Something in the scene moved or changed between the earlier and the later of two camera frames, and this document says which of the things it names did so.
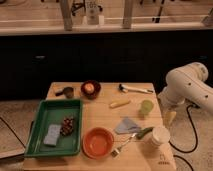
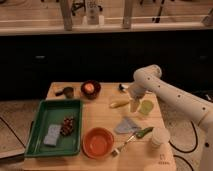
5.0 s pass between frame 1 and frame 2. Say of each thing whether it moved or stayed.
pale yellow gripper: moved
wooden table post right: stayed
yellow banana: stayed
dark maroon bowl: stayed
